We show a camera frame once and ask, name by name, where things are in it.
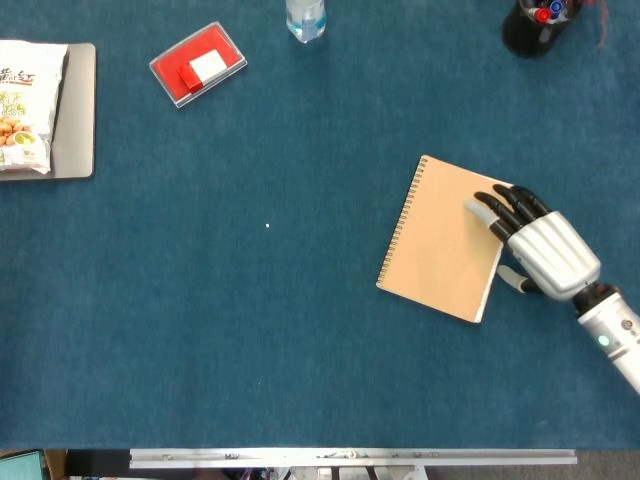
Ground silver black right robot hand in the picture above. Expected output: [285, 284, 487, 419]
[464, 183, 602, 302]

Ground kraft cover spiral notebook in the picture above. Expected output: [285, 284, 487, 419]
[375, 154, 516, 325]

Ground black mesh pen holder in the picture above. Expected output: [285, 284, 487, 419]
[501, 0, 584, 57]

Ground blue felt table mat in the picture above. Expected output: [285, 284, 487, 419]
[0, 0, 640, 451]

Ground upright clear water bottle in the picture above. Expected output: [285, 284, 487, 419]
[285, 0, 327, 44]

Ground red and white stamp block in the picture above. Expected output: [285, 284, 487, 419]
[178, 48, 227, 94]

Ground red ink pad case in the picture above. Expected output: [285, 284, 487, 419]
[148, 20, 249, 109]

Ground white snack bag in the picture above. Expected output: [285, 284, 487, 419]
[0, 39, 69, 175]

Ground teal box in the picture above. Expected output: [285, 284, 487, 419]
[0, 449, 46, 480]

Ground aluminium rail profile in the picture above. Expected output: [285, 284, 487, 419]
[128, 448, 578, 471]

